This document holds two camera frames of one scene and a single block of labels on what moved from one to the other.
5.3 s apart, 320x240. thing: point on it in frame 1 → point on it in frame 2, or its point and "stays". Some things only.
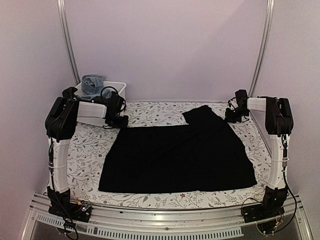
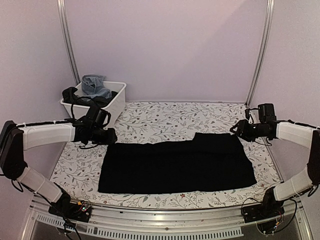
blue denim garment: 93,85 stays
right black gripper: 229,118 → 242,130
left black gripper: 123,125 → 111,138
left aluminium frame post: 67,40 stays
